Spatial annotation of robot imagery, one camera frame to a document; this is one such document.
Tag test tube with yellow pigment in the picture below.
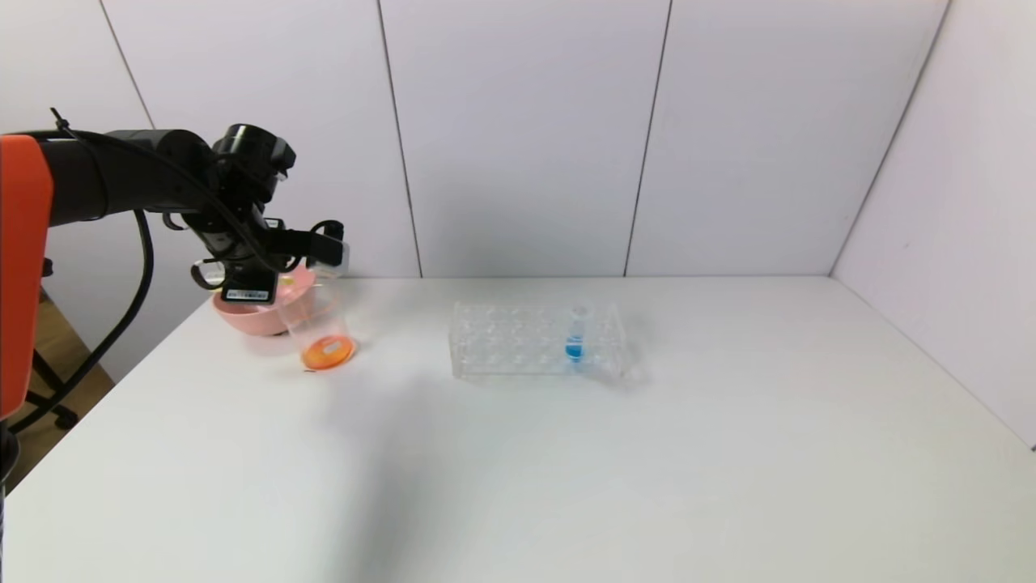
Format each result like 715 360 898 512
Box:
275 267 337 299

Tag clear acrylic test tube rack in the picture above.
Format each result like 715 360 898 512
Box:
450 303 640 383

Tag test tube with blue pigment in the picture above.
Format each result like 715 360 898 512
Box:
565 305 589 365

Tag clear glass beaker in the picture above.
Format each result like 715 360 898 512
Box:
277 275 358 374

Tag pink plastic bowl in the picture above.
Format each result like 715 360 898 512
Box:
213 266 318 338

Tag black metal stand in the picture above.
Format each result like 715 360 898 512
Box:
24 348 79 432

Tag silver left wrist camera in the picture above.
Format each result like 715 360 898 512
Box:
311 235 351 278

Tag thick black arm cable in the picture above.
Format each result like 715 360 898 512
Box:
8 209 155 435

